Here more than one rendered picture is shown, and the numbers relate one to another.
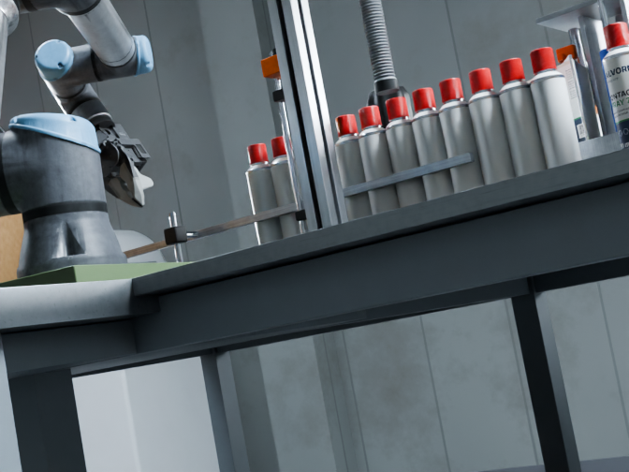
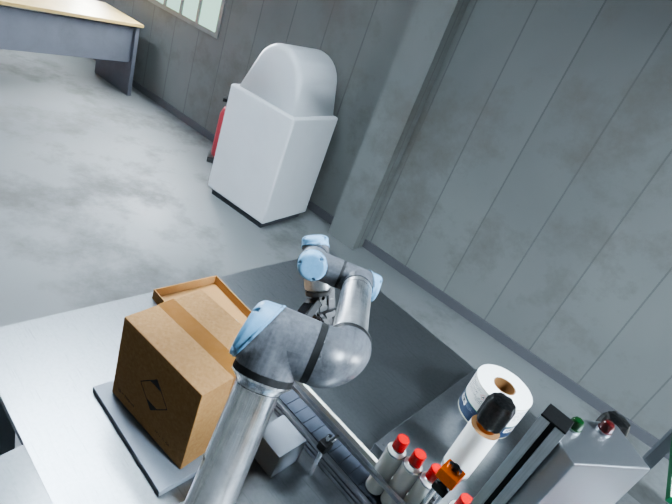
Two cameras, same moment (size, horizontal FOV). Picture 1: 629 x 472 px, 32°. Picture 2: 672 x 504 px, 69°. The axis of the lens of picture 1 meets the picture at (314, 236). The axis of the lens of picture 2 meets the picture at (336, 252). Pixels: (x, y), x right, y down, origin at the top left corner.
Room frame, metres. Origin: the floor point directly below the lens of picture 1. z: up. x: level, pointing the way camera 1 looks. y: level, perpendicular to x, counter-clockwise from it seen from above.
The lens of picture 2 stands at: (1.05, 0.46, 1.98)
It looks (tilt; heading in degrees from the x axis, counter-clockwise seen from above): 28 degrees down; 356
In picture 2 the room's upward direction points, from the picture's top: 22 degrees clockwise
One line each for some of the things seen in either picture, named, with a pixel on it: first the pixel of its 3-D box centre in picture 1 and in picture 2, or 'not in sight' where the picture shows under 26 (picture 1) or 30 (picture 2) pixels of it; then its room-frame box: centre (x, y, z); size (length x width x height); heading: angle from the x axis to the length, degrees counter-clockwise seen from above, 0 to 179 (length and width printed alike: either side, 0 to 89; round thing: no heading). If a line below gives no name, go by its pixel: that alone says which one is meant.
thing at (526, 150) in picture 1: (523, 127); not in sight; (1.62, -0.33, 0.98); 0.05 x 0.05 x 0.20
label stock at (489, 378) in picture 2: not in sight; (494, 400); (2.36, -0.32, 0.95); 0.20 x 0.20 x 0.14
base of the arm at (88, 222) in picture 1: (69, 243); not in sight; (1.52, 0.34, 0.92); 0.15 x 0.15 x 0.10
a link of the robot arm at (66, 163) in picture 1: (52, 163); not in sight; (1.52, 0.34, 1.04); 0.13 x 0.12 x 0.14; 88
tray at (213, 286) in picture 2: not in sight; (207, 310); (2.42, 0.72, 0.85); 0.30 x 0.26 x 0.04; 53
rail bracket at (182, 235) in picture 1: (187, 258); (324, 451); (1.96, 0.23, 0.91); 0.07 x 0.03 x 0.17; 143
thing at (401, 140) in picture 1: (407, 161); not in sight; (1.75, -0.17, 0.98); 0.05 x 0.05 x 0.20
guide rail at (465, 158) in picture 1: (212, 229); (348, 446); (1.96, 0.18, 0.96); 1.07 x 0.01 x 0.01; 53
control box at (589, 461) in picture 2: not in sight; (564, 473); (1.69, -0.11, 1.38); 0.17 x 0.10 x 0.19; 108
